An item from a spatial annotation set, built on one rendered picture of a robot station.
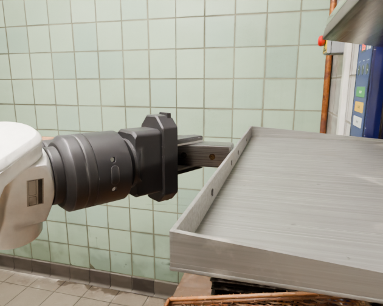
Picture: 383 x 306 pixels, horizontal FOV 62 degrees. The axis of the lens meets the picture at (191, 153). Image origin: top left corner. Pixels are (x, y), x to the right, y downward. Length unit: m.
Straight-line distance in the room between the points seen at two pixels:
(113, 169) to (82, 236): 1.90
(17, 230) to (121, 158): 0.13
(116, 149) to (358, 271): 0.27
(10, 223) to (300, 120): 1.47
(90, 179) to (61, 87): 1.74
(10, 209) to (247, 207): 0.23
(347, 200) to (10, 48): 2.15
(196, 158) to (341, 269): 0.30
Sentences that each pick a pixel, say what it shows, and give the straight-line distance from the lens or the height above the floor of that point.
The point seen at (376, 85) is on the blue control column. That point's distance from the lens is 0.86.
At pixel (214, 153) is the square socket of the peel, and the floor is 1.20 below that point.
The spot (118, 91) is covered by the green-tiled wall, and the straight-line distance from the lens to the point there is 1.88.
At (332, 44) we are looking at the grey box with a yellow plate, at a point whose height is 1.44.
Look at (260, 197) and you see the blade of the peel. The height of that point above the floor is 1.18.
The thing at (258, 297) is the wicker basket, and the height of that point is 0.79.
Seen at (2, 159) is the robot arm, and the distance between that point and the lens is 0.31.
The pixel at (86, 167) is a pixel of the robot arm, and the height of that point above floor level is 1.21.
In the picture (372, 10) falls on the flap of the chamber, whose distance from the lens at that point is 0.48.
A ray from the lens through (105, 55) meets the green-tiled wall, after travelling 1.92.
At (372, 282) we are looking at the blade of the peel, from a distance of 0.21.
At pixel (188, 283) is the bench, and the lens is 1.27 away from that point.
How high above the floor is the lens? 1.30
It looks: 12 degrees down
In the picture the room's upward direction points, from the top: straight up
